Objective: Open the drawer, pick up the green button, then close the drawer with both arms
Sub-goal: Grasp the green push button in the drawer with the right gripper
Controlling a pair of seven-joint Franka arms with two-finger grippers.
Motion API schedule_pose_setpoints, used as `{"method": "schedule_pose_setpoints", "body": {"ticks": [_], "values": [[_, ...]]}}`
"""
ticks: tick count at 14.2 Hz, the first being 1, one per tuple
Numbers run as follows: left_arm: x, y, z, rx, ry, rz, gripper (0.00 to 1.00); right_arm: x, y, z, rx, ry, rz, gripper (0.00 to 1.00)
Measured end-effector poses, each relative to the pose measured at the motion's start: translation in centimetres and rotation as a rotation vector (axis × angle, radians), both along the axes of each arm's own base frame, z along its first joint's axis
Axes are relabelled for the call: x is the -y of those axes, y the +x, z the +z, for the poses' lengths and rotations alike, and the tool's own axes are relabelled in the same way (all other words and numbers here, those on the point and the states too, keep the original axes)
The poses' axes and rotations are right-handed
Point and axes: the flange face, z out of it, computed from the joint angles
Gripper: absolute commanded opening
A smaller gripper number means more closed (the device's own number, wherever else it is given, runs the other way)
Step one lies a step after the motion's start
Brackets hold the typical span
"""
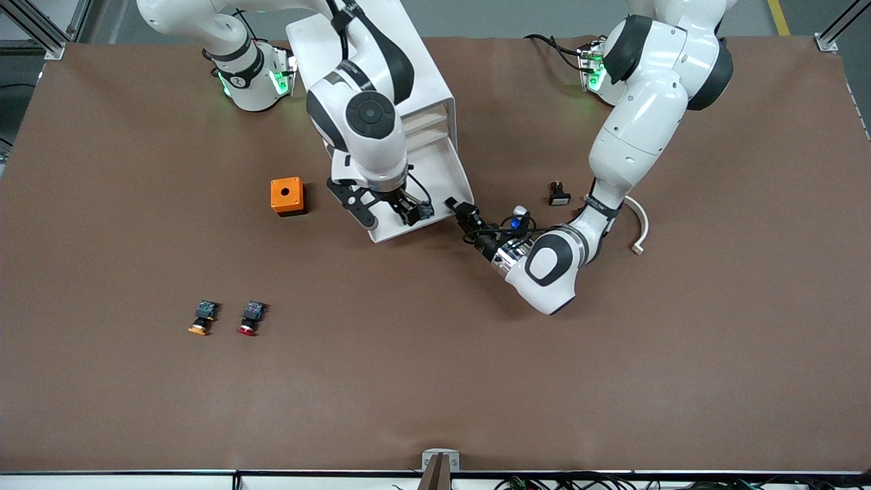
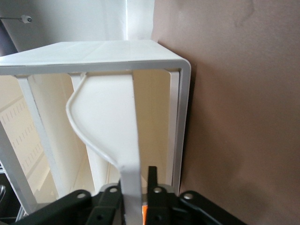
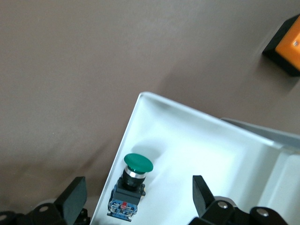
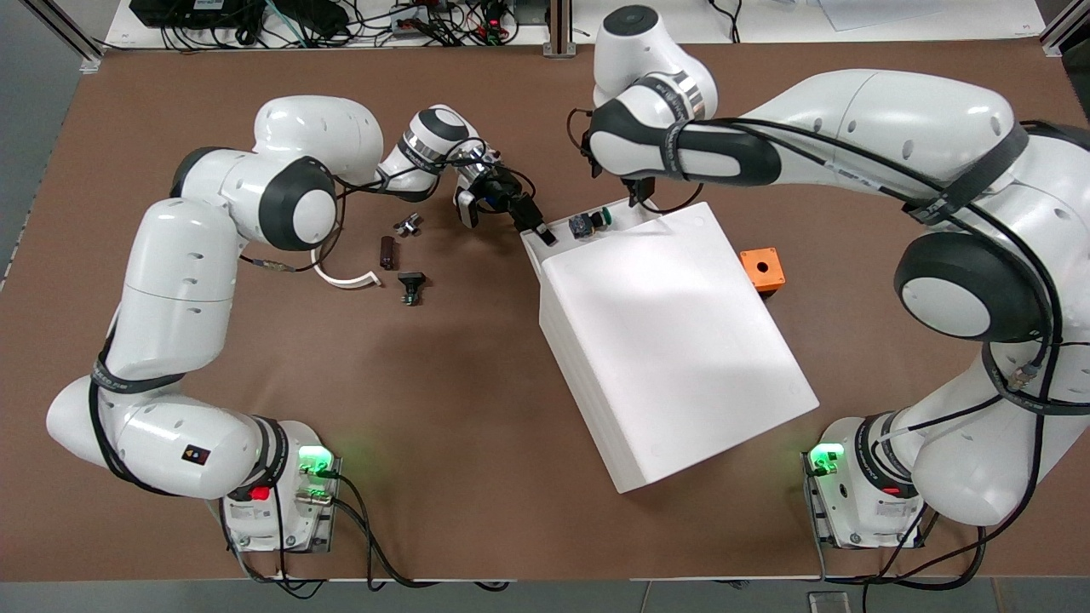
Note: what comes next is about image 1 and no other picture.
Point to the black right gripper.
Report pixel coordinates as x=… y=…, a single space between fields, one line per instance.
x=397 y=200

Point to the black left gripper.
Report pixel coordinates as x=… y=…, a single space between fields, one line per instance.
x=484 y=243

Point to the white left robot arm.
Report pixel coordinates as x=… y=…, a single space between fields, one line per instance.
x=639 y=116

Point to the red mushroom push button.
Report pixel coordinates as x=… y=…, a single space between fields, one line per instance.
x=252 y=316

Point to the yellow mushroom push button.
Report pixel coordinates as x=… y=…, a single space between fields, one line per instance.
x=203 y=316

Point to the orange box with hole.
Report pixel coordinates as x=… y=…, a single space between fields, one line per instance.
x=286 y=196

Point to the black white rectangular switch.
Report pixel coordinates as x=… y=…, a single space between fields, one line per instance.
x=559 y=197

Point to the grey corner bracket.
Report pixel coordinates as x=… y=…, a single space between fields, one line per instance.
x=429 y=461

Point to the dark camera stand post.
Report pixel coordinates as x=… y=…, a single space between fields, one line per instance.
x=435 y=476

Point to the aluminium frame post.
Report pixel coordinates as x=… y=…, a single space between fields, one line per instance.
x=827 y=42
x=54 y=49

